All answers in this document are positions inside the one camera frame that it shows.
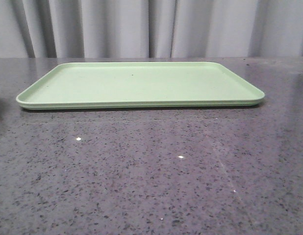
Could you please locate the light green plastic tray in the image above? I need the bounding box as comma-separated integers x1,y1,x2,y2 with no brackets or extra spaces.
16,62,265,110

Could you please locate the grey pleated curtain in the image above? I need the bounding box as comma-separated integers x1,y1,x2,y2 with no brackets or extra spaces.
0,0,303,58

